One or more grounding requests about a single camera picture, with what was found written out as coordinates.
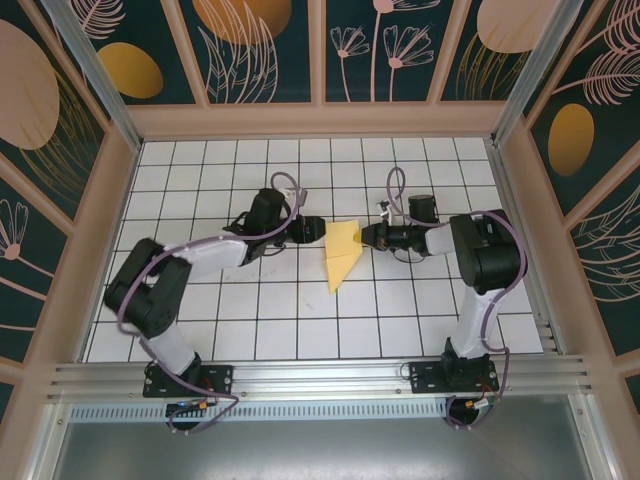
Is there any grey metal sheet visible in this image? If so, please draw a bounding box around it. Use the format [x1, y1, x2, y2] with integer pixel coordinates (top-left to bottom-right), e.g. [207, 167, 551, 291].
[47, 419, 599, 480]

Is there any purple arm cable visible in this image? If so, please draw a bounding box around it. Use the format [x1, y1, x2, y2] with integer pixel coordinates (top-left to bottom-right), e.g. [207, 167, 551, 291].
[117, 171, 307, 436]
[387, 167, 529, 432]

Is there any aluminium side rail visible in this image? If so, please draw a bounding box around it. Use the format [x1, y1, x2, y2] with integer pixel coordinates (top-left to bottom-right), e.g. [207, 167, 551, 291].
[485, 139, 562, 354]

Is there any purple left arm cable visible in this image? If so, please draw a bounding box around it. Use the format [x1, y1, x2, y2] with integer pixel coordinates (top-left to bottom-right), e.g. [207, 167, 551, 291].
[117, 171, 307, 436]

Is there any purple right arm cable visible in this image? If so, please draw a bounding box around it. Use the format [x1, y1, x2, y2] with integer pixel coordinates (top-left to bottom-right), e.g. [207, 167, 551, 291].
[387, 167, 529, 432]

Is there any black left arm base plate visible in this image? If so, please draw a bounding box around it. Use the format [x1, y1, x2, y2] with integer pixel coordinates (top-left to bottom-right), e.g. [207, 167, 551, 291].
[142, 363, 236, 399]

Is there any aluminium mounting rail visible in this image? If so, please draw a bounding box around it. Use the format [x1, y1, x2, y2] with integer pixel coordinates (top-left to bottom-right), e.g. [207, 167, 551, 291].
[47, 353, 594, 401]

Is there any slotted grey cable duct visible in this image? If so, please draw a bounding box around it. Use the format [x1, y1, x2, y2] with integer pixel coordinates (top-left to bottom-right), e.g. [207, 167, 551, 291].
[69, 402, 451, 424]

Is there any small controller circuit board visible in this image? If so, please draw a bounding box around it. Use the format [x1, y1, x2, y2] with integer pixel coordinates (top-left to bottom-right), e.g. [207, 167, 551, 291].
[166, 398, 217, 417]
[462, 396, 501, 414]

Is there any aluminium corner post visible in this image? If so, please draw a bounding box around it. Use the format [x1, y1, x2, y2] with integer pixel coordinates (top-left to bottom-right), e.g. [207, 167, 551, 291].
[39, 0, 144, 152]
[491, 0, 601, 147]

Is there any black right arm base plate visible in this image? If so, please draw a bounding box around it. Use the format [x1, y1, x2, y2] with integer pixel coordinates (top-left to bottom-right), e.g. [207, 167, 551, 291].
[407, 359, 501, 395]

